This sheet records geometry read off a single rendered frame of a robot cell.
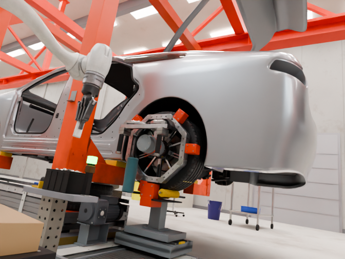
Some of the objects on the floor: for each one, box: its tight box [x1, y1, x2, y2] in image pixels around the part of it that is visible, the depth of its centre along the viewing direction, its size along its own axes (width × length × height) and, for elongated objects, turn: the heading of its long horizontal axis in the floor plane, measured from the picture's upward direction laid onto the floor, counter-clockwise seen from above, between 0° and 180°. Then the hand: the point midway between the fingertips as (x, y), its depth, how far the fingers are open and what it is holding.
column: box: [36, 195, 68, 253], centre depth 138 cm, size 10×10×42 cm
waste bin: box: [207, 199, 223, 220], centre depth 607 cm, size 41×36×46 cm
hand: (78, 129), depth 110 cm, fingers closed
